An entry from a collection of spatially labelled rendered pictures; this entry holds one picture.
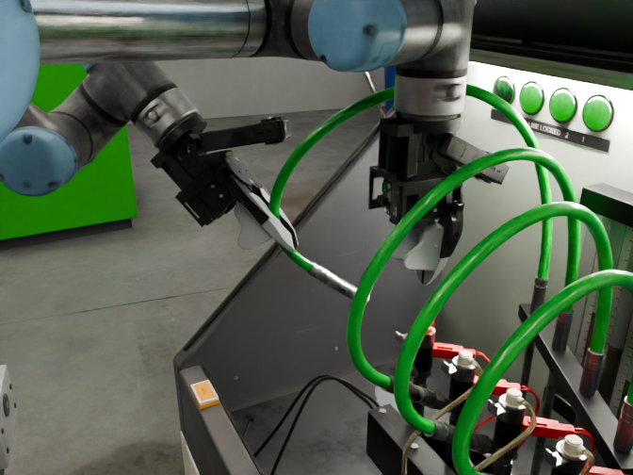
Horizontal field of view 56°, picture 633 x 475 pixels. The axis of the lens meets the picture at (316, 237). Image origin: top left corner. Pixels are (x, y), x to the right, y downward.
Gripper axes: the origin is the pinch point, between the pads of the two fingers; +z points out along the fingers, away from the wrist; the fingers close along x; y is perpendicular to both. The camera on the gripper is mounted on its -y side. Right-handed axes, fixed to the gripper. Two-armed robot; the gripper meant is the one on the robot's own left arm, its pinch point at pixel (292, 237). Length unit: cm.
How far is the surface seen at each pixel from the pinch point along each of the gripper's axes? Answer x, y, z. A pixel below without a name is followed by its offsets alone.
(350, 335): 18.4, -2.9, 11.1
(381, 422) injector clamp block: -1.6, 8.4, 27.6
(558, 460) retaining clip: 21.0, -11.0, 32.4
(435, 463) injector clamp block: 4.8, 4.1, 33.7
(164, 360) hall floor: -159, 124, 6
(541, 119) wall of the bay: -19.7, -35.8, 11.4
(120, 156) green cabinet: -280, 126, -105
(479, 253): 22.5, -18.1, 11.7
